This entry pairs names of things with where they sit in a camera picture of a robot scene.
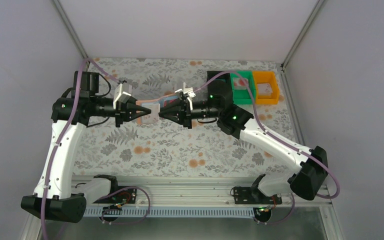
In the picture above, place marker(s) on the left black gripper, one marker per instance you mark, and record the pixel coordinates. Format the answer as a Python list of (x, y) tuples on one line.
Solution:
[(121, 110)]

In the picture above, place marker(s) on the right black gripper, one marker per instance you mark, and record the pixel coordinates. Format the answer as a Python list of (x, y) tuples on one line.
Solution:
[(184, 112)]

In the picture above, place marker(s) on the orange leather card holder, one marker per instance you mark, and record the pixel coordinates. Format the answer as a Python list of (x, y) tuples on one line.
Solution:
[(154, 105)]

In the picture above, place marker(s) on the red credit card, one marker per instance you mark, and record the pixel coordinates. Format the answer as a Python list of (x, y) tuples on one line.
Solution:
[(168, 100)]

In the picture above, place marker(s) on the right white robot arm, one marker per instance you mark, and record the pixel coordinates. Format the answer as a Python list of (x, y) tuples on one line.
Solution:
[(307, 166)]

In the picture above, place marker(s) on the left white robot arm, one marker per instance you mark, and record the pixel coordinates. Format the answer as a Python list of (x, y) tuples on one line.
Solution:
[(54, 198)]

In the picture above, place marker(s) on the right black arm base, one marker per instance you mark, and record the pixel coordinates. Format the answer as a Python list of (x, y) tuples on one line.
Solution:
[(251, 195)]

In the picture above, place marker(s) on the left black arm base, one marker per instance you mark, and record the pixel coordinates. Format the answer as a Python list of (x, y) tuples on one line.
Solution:
[(116, 198)]

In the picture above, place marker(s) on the white red card in green bin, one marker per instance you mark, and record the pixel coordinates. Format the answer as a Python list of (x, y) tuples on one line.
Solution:
[(239, 83)]

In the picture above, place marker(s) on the white card in orange bin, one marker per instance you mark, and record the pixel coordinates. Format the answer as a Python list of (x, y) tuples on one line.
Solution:
[(264, 89)]

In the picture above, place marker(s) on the floral table mat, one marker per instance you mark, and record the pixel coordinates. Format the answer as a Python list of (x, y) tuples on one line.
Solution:
[(163, 148)]

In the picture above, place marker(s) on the black plastic bin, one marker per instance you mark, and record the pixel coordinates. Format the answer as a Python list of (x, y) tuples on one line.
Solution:
[(221, 85)]

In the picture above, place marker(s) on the green plastic bin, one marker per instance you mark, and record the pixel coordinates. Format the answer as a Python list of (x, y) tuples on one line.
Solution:
[(243, 90)]

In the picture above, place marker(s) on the orange plastic bin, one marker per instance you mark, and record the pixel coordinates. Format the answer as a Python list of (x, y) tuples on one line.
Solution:
[(267, 77)]

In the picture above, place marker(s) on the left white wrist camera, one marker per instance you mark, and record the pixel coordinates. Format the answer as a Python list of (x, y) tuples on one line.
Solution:
[(122, 93)]

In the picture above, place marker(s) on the aluminium mounting rail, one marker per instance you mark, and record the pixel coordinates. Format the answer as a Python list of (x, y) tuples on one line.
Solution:
[(190, 191)]

